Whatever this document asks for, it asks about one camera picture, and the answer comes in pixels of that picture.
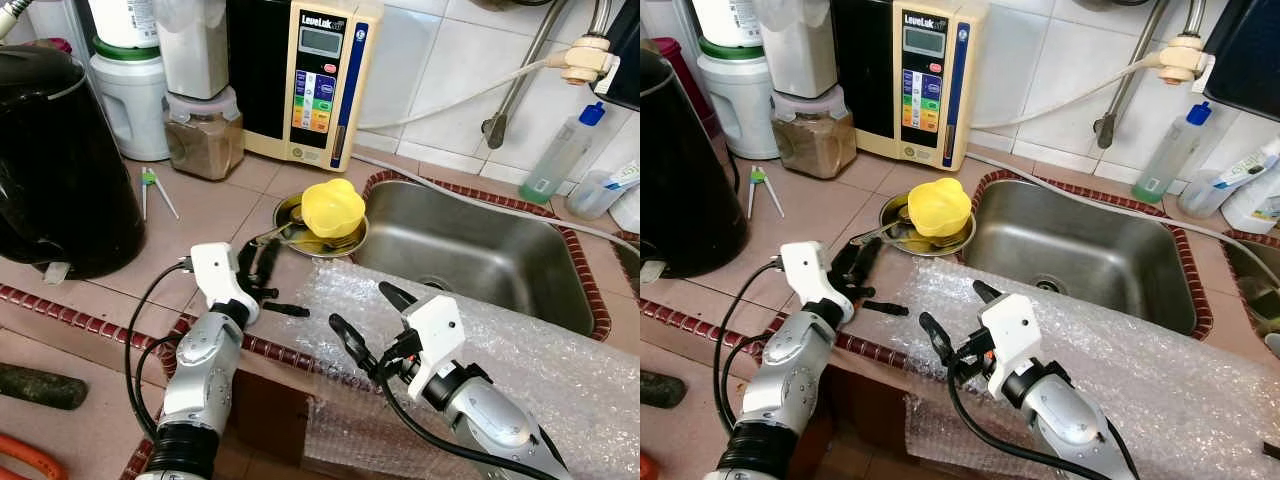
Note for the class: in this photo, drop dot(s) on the steel spoon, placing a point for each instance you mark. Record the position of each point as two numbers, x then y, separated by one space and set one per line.
880 236
275 236

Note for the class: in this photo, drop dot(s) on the shallow steel dish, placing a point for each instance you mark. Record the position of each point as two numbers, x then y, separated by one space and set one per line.
290 212
895 212

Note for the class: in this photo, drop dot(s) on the yellow plastic bowl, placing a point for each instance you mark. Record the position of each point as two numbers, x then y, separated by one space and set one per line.
332 208
938 208

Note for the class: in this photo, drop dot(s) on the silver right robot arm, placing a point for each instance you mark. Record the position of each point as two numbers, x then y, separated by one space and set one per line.
1060 420
490 420

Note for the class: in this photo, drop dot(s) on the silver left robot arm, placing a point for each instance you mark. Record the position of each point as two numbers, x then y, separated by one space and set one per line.
200 370
790 380

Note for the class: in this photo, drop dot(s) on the thin black clip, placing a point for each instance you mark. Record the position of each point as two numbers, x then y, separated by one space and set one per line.
290 308
1272 451
888 308

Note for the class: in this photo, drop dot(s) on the steel sink basin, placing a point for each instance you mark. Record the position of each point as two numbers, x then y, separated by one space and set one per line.
1258 290
1080 250
470 250

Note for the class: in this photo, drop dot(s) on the brown base cabinet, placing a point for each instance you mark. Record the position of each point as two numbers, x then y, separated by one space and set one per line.
870 420
265 420

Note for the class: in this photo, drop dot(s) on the clear jar brown powder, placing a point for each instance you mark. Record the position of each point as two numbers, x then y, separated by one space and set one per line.
205 145
815 145

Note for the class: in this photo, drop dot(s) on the clear bubble wrap sheet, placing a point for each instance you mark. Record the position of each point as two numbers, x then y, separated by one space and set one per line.
560 390
1170 390

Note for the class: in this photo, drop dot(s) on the cream water ionizer machine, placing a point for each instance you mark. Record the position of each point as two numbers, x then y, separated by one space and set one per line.
320 90
925 90

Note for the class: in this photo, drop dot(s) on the black electric kettle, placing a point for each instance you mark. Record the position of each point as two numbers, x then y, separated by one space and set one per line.
690 170
60 170

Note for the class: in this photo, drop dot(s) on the white container green band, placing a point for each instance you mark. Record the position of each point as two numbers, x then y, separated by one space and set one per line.
130 110
740 110

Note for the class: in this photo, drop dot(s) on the clear bottle blue cap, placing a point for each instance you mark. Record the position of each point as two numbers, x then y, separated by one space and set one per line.
555 165
1168 165

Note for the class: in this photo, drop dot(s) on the dark green cylinder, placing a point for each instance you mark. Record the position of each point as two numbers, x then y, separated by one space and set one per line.
40 387
660 389

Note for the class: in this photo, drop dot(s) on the white detergent bottle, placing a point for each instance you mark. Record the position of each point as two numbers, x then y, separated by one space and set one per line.
628 210
1258 210

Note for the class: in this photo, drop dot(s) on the clear plastic cup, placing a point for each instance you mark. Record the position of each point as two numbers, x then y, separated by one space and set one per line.
595 195
1205 195

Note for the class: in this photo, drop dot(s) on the maroon plastic container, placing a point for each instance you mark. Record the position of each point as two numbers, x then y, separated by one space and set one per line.
58 46
700 85

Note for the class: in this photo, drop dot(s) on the dark blue hanging pan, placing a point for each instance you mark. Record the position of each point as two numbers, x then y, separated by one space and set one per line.
628 60
1245 55

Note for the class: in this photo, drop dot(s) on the cream tap filter fitting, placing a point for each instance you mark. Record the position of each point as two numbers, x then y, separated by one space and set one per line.
1185 60
585 60

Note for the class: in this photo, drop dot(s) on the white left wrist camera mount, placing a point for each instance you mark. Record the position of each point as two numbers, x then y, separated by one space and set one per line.
805 272
215 275

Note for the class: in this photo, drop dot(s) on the grey wall tap lever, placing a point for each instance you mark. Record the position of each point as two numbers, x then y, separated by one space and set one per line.
495 128
1105 128

